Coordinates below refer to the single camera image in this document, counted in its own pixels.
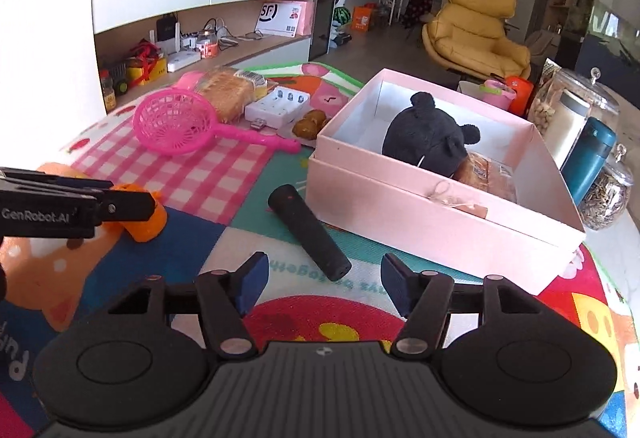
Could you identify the teal thermos bottle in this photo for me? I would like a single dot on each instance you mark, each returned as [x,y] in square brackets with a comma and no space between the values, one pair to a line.
[587,158]

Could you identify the orange shopping bag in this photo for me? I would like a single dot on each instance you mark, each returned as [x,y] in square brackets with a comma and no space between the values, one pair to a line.
[362,17]

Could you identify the yellow lounge chair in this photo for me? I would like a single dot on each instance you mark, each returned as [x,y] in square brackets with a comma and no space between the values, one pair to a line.
[468,36]

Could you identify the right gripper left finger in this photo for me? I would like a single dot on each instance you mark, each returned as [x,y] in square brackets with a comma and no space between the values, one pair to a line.
[225,298]

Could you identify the orange pumpkin toy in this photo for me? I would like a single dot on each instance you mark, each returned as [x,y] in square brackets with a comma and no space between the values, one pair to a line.
[145,231]

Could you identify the large glass nut jar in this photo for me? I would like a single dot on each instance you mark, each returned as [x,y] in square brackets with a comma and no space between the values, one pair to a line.
[587,95]

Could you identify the colourful play mat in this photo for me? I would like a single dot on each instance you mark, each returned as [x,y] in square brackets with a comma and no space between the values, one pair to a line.
[100,337]

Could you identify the black cylinder tube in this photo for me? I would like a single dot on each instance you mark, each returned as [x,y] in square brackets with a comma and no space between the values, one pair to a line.
[294,213]

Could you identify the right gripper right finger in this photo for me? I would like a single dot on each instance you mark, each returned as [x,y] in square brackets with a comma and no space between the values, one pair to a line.
[423,299]

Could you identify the white thermos bottle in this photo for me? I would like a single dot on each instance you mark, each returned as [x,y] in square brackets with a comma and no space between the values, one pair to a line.
[569,118]

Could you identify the pink toy bucket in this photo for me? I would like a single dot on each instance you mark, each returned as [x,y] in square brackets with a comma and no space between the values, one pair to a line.
[497,93]

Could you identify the pink plastic strainer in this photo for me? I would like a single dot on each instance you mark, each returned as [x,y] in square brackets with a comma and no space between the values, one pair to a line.
[173,121]

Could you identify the small glass seed jar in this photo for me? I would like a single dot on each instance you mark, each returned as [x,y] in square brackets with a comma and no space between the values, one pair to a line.
[609,193]

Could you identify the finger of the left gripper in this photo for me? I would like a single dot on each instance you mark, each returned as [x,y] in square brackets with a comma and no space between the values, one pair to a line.
[124,206]

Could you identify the black plush toy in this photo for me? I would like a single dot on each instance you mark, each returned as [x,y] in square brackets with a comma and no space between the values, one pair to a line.
[426,137]

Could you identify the bagged sliced bread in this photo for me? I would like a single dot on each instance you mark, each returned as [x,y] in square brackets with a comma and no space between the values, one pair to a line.
[230,90]

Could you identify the fish tank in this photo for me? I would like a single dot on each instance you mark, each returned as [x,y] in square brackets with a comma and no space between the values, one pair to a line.
[611,44]

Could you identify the pink gift box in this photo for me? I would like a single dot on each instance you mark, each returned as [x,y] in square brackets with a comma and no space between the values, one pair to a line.
[352,186]

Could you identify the white SF parcel box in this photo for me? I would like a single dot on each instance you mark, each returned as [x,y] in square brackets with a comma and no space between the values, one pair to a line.
[286,18]

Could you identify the orange container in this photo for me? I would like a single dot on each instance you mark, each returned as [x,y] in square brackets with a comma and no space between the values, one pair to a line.
[522,89]

